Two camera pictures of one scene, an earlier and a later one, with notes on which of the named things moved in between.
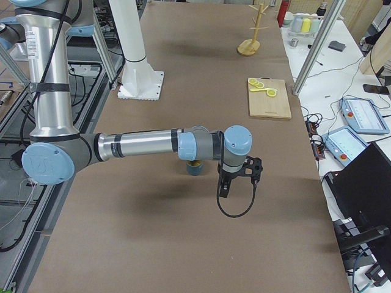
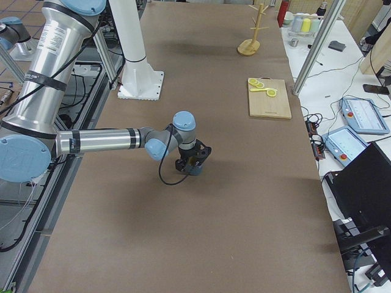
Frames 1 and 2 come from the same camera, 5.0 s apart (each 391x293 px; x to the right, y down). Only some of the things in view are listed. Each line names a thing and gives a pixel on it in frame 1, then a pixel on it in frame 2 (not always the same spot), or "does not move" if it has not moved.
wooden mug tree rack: x=249 y=47 does not move
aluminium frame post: x=318 y=46 does not move
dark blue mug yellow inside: x=194 y=167 does not move
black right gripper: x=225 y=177 → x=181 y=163
